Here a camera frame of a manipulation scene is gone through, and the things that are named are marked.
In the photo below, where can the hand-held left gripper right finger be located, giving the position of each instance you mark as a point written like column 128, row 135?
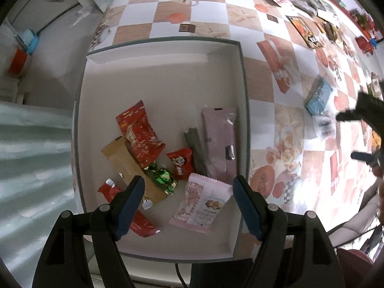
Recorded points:
column 247, row 210

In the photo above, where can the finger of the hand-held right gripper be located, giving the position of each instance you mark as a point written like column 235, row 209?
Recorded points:
column 369, row 108
column 363, row 157

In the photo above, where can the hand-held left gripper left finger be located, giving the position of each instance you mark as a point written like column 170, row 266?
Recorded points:
column 129, row 210

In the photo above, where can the green foil candy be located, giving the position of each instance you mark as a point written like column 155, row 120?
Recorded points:
column 160, row 177

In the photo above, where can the clear packet with dark contents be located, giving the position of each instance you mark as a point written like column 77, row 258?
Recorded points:
column 324, row 126

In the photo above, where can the pink white cookie packet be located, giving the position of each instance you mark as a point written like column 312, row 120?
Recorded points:
column 198, row 204

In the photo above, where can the small red candy packet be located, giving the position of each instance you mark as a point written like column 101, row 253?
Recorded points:
column 180, row 163

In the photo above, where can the red packet with gold print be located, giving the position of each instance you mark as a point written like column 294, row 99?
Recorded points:
column 141, row 138

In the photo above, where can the white cardboard box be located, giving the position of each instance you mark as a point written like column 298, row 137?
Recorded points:
column 168, row 81

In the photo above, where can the long red snack packet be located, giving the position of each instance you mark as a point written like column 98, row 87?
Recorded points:
column 144, row 226

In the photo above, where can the blue snack packet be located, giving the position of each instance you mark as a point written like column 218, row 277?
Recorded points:
column 319, row 96

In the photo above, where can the tan snack packet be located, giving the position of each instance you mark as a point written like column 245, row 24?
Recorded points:
column 120, row 159

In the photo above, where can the red gift box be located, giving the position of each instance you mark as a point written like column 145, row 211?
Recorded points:
column 363, row 45

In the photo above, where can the mauve long snack packet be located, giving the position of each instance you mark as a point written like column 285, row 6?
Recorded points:
column 216, row 144

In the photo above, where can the brown gold snack packet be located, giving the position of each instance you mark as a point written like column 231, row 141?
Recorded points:
column 337, row 34

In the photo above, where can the grey snack packet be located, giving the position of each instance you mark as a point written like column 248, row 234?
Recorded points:
column 195, row 147

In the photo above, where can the brown chocolate bar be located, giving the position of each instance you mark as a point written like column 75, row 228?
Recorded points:
column 327, row 30

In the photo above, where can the gold black snack packet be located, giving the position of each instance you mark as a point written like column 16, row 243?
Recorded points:
column 306, row 31

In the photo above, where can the checkered printed tablecloth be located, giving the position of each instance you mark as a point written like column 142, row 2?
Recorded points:
column 270, row 81

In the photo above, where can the white paper sheet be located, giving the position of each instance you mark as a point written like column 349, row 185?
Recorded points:
column 328, row 12

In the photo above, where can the pale ribbed cover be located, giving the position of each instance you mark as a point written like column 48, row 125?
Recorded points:
column 30, row 171

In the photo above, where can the person's maroon clothing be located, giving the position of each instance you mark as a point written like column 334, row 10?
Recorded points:
column 354, row 265

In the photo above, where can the dark flat packet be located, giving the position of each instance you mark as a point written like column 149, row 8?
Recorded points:
column 301, row 4

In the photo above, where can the orange plastic bin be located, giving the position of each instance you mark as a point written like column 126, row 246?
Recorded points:
column 19, row 61

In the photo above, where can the blue plastic bin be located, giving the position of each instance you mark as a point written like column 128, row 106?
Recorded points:
column 30, row 40

